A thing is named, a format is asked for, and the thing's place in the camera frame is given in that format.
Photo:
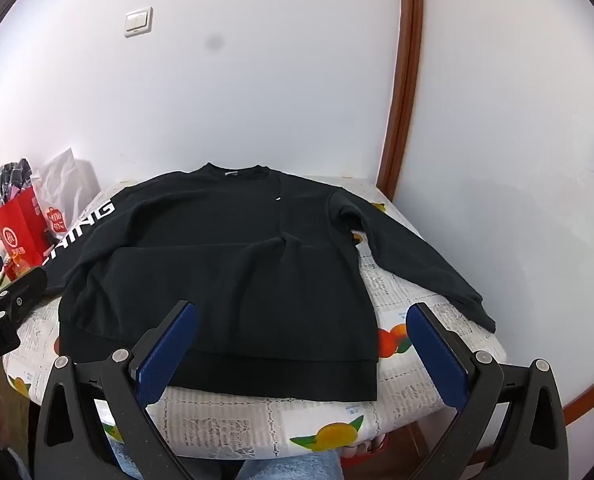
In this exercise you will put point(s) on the white plastic bag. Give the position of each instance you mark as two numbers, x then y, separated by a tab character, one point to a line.
72	180

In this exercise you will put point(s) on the fruit print tablecloth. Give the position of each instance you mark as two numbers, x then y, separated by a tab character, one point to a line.
392	305

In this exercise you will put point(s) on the black sweatshirt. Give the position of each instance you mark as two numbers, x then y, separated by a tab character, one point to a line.
217	270

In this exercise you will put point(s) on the red paper bag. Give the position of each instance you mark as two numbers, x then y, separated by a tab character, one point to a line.
19	230

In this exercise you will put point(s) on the brown wooden door frame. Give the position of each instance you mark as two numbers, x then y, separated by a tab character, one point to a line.
404	85

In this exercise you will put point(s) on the dark plaid cloth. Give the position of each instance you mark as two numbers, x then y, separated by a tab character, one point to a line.
9	180

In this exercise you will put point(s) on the person's blue jeans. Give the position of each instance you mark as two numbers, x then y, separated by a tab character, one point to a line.
287	467

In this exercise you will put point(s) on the white light switch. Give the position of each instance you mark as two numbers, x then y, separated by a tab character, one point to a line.
138	21

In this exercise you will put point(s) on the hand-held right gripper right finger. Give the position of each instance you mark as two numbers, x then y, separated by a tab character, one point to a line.
439	355

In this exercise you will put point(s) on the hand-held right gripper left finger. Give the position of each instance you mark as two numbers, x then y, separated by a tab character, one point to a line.
169	350

